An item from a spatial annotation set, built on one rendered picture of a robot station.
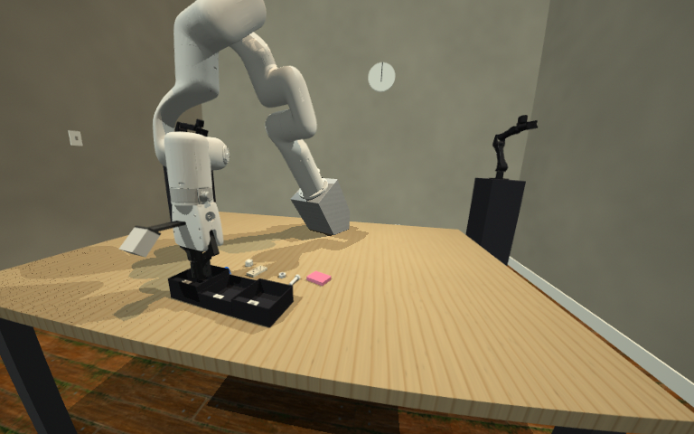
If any white domino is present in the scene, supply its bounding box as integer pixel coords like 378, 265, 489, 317
247, 266, 267, 278

